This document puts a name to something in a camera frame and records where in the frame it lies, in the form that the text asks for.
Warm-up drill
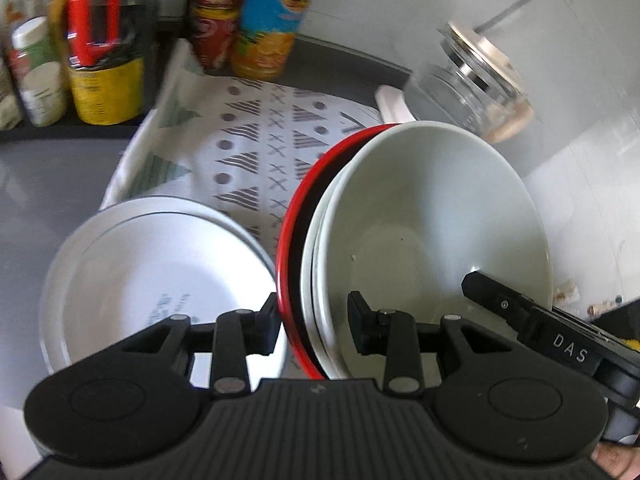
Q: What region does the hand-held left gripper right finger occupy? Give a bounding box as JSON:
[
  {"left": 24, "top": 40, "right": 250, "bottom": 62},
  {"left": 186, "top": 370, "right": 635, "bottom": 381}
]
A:
[{"left": 347, "top": 290, "right": 506, "bottom": 393}]

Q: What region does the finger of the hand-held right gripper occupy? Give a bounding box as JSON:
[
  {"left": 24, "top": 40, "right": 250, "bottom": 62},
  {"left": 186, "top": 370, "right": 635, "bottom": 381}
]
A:
[{"left": 460, "top": 270, "right": 536, "bottom": 346}]

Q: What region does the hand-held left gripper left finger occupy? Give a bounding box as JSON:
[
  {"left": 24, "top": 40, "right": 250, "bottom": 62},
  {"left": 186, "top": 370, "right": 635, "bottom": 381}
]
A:
[{"left": 117, "top": 292, "right": 283, "bottom": 396}]

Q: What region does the white bowl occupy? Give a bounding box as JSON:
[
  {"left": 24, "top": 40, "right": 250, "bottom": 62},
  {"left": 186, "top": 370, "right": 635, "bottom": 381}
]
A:
[
  {"left": 300, "top": 160, "right": 361, "bottom": 381},
  {"left": 311, "top": 155, "right": 366, "bottom": 381}
]

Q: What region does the red bowl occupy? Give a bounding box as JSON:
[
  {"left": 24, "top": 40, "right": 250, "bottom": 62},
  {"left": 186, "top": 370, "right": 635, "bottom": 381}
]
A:
[{"left": 276, "top": 122, "right": 401, "bottom": 381}]

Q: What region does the pale green bowl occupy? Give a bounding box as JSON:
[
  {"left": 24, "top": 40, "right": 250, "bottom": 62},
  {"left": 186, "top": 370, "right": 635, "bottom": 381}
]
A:
[{"left": 322, "top": 121, "right": 555, "bottom": 381}]

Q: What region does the plain white plate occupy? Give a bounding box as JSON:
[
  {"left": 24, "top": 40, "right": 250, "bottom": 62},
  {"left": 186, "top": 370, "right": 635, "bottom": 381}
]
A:
[{"left": 37, "top": 197, "right": 281, "bottom": 376}]

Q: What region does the person's right hand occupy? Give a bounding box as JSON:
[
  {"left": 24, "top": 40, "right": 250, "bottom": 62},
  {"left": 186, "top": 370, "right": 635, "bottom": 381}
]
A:
[{"left": 592, "top": 442, "right": 640, "bottom": 480}]

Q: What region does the torn paper scrap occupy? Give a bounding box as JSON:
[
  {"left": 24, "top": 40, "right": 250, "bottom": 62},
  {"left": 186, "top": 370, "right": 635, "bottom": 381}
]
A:
[{"left": 554, "top": 284, "right": 582, "bottom": 307}]

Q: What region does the patterned white cloth mat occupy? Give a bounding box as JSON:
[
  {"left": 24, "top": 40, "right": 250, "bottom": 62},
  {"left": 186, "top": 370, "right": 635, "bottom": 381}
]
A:
[{"left": 100, "top": 40, "right": 416, "bottom": 261}]

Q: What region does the glass kettle with cream lid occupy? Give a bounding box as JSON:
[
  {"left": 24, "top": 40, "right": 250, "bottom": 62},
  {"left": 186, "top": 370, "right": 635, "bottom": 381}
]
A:
[{"left": 402, "top": 22, "right": 533, "bottom": 143}]

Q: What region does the orange juice bottle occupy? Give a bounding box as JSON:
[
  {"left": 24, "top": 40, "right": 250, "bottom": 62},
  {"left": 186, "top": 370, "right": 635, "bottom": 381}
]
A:
[{"left": 230, "top": 0, "right": 332, "bottom": 81}]

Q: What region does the white jar with green label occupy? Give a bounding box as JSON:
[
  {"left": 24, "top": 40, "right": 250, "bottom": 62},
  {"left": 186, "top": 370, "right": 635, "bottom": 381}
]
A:
[{"left": 10, "top": 16, "right": 69, "bottom": 128}]

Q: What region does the yellow tin with red handle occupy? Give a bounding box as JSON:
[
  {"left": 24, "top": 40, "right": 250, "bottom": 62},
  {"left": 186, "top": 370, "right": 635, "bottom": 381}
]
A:
[{"left": 66, "top": 0, "right": 147, "bottom": 126}]

